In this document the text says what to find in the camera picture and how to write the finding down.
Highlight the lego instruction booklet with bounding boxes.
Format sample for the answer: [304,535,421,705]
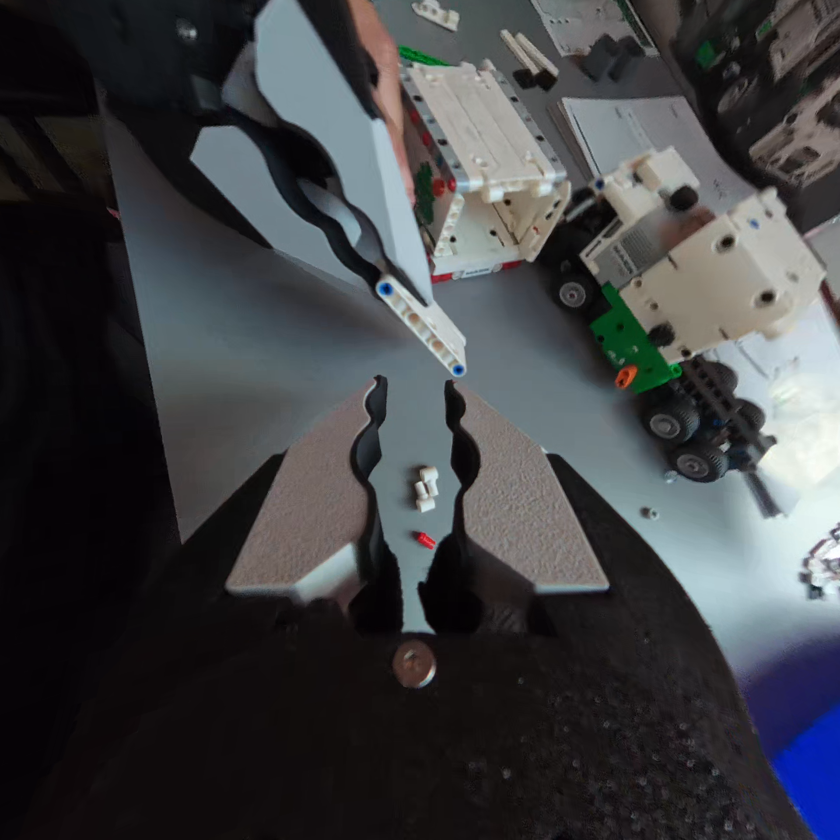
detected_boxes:
[550,95,840,490]

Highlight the white lego beam black end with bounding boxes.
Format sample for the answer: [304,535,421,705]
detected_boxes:
[500,29,543,91]
[515,33,560,90]

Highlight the white lego container body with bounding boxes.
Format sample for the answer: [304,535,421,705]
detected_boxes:
[397,60,572,283]

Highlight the scattered small lego pieces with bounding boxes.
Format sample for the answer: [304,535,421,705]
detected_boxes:
[642,469,840,599]

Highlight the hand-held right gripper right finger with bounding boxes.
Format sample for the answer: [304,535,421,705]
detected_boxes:
[443,378,613,595]

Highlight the dark grey lego bin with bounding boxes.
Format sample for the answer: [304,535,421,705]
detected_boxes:
[607,33,647,74]
[577,36,621,83]

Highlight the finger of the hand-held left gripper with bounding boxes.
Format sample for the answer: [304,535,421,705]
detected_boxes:
[189,123,391,293]
[251,0,435,308]

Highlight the white green lego truck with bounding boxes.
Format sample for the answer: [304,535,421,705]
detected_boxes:
[538,146,829,519]

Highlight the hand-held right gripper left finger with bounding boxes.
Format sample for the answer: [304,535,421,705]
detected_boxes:
[224,375,389,603]

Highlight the black lego set box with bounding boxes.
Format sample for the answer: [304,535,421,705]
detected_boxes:
[676,0,840,231]

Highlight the person's left hand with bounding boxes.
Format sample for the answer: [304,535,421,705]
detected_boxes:
[346,0,419,206]

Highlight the white lego beam blue pins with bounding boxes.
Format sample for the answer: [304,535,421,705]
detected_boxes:
[375,274,468,379]

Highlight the blue plastic bin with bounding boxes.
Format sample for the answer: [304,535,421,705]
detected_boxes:
[768,696,840,840]

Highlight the lego sticker sheet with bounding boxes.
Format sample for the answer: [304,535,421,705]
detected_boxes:
[530,0,660,59]

